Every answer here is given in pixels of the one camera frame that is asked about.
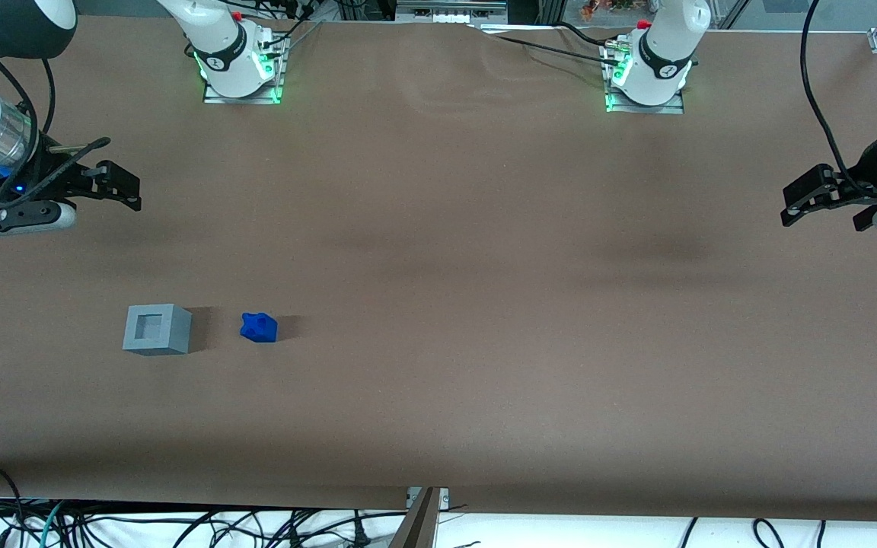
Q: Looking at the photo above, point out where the blue plastic part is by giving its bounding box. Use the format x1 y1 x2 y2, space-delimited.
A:
240 311 279 344

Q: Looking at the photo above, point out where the brown table cover sheet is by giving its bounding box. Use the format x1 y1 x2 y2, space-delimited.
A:
0 15 877 524

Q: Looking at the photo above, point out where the teal floor cable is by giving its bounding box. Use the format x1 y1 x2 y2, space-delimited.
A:
37 500 68 548

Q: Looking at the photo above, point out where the gray square base block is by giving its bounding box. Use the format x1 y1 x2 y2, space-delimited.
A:
122 304 193 357

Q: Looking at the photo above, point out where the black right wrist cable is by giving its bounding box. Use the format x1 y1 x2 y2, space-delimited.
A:
0 44 113 211

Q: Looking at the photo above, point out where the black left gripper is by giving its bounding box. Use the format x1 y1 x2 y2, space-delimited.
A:
780 129 877 231

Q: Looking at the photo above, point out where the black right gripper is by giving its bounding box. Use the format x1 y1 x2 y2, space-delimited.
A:
0 132 143 212

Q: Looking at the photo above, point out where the curled black floor cable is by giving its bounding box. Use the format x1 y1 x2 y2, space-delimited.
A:
752 518 788 548

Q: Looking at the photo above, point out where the white connector strip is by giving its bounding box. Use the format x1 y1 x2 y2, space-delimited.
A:
395 6 509 25

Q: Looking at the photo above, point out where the black base power cable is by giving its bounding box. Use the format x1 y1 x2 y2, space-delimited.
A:
469 21 623 71

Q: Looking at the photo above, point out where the aluminium camera mount post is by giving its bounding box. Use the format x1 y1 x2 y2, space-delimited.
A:
388 486 451 548

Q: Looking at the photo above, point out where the long black hanging cable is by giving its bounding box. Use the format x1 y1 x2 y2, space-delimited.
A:
799 0 868 193

